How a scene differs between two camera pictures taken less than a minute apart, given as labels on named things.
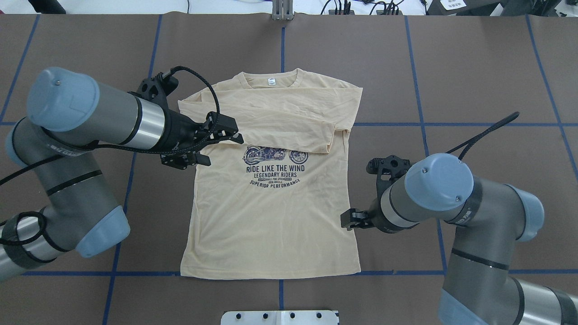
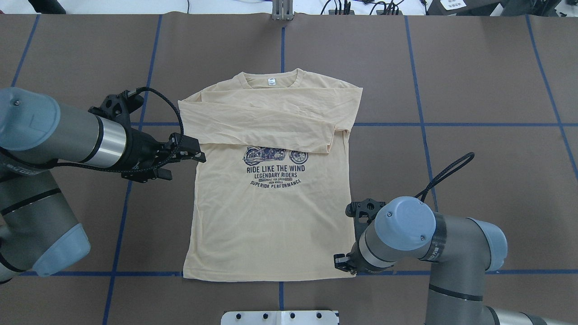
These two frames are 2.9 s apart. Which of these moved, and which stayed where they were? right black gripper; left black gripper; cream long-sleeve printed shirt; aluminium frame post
Moved: right black gripper; left black gripper
Stayed: aluminium frame post; cream long-sleeve printed shirt
